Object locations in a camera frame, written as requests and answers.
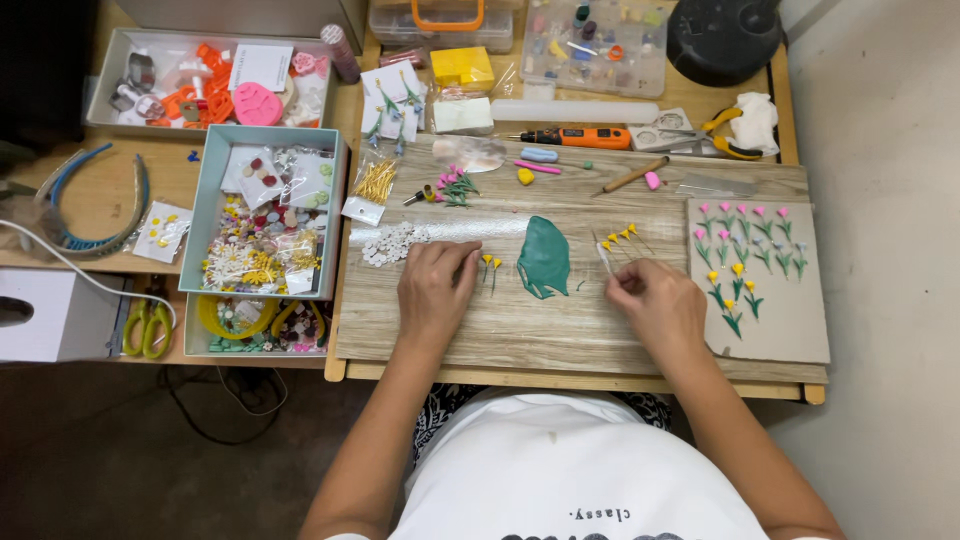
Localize person's left hand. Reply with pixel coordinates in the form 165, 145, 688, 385
396, 239, 486, 355

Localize person's right hand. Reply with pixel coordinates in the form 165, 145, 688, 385
605, 258, 711, 363

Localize pile of white clay flowers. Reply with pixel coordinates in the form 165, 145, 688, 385
360, 220, 432, 270

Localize rows of clay tulips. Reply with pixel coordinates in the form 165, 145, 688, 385
693, 201, 810, 340

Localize wood grain work board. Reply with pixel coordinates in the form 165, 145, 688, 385
334, 133, 831, 385

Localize black white patterned garment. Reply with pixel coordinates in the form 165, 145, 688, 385
412, 382, 673, 462

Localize pile of pink clay tulips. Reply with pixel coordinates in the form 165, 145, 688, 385
436, 164, 482, 210

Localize green clay sheet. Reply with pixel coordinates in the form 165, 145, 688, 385
516, 215, 572, 300

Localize brown cardboard sheet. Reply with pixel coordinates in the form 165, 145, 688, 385
687, 198, 832, 367

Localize bag of gold pins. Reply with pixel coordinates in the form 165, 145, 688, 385
341, 156, 399, 228

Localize flat metal clay blade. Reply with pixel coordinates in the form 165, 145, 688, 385
676, 173, 759, 201

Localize clear plastic film piece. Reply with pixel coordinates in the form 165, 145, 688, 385
432, 134, 508, 174

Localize teal box of clay pieces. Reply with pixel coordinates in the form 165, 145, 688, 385
183, 292, 332, 358

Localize grey silicone mould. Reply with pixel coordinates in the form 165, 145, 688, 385
627, 106, 700, 154

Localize white clay block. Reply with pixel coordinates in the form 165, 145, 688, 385
432, 96, 496, 137

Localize teal box of flower bags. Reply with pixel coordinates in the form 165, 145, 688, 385
177, 123, 351, 302

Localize person's white shirt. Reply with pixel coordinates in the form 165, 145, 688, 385
388, 388, 774, 540

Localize orange black rotary tool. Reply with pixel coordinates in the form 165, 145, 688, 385
519, 126, 633, 152

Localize white cards with earrings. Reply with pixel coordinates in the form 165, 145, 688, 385
359, 59, 430, 156

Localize white crumpled cloth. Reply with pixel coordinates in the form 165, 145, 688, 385
728, 91, 782, 157

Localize clear acrylic roller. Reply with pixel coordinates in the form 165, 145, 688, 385
490, 99, 662, 126

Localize yellow clay block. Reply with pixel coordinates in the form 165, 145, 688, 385
429, 46, 497, 93

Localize small pink glitter bag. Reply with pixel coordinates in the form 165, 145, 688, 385
378, 45, 431, 70

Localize pink glitter tube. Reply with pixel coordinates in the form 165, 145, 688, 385
319, 23, 363, 86

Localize clear organiser box of clay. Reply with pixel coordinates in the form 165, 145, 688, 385
519, 0, 669, 100

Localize small bag of clay flowers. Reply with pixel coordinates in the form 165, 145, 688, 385
132, 200, 195, 265

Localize black round base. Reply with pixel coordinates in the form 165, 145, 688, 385
665, 0, 784, 88

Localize grey tray of clay cutters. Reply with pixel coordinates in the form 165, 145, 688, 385
84, 27, 339, 141

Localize bundle of headbands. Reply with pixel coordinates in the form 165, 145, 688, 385
33, 141, 152, 261

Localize grey box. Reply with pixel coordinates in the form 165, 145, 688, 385
112, 0, 369, 55

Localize white tissue box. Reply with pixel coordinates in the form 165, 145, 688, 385
0, 267, 134, 364

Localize black bag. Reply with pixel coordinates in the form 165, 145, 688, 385
0, 0, 100, 155

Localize wooden handled awl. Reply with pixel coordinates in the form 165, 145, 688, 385
591, 155, 672, 199

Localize yellow handled pliers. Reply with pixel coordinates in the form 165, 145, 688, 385
658, 106, 765, 162

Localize black cable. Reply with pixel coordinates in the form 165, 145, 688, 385
156, 364, 291, 448

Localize clear box with orange handle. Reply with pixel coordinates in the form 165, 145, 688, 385
366, 0, 516, 54

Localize green handled scissors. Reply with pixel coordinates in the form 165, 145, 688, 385
121, 295, 175, 360

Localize white cable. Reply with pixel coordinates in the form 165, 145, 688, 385
0, 218, 179, 333

